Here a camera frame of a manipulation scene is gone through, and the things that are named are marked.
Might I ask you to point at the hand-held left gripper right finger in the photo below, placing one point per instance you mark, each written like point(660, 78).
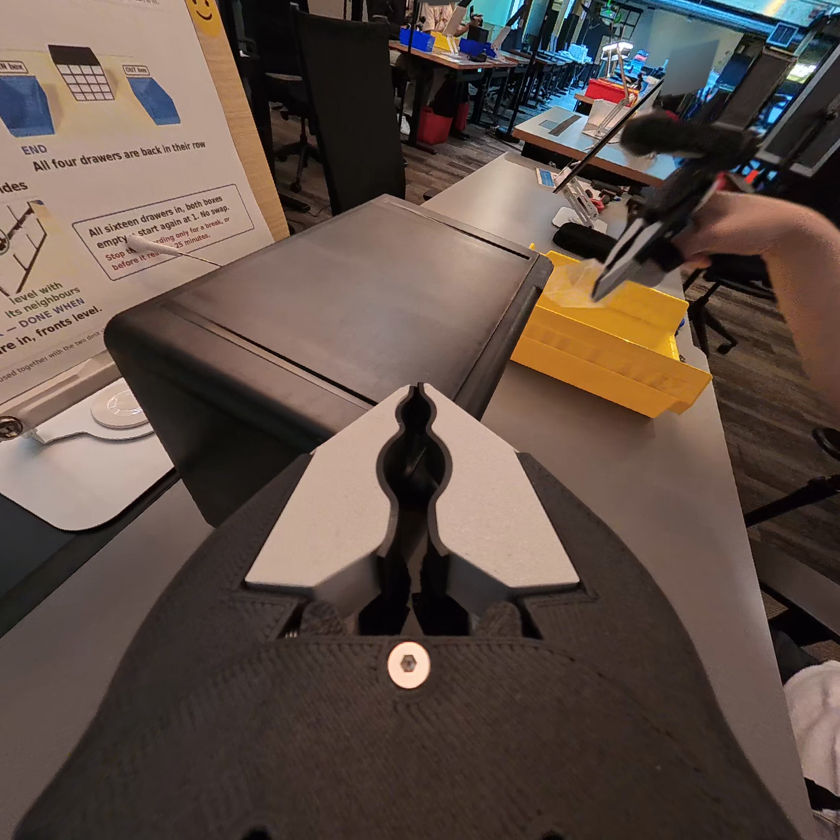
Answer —
point(512, 525)

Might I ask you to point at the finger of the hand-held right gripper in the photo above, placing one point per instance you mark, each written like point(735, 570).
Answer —
point(623, 246)
point(633, 269)

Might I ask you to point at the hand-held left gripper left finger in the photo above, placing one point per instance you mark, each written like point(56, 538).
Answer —
point(315, 525)

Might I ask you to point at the clear plastic drawer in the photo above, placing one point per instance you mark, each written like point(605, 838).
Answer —
point(571, 289)

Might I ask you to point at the yellow storage bin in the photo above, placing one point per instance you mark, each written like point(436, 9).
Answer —
point(590, 354)

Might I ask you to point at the black drawer cabinet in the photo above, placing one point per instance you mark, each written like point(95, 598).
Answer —
point(328, 289)

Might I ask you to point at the person's right forearm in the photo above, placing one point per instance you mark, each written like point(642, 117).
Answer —
point(814, 295)

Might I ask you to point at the person's right hand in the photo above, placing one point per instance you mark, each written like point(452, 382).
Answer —
point(735, 229)

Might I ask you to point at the black case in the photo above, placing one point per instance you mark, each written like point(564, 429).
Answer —
point(581, 239)

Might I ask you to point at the tilted sign on white stand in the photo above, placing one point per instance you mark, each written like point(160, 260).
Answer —
point(581, 197)

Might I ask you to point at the red storage bin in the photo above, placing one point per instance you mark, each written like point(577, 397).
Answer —
point(433, 126)
point(610, 90)

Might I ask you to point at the blue storage bin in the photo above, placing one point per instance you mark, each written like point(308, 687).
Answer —
point(478, 47)
point(417, 39)

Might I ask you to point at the white board base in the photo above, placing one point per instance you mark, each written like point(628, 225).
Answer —
point(79, 479)

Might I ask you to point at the black office chair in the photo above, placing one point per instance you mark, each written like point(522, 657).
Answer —
point(275, 79)
point(354, 98)

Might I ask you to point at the printed instruction poster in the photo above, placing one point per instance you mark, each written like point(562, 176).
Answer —
point(131, 164)

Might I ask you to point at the instruction poster on wooden board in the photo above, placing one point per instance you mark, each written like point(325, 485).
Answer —
point(236, 118)

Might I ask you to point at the yellow smiley sticker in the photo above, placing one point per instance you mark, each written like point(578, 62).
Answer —
point(202, 16)

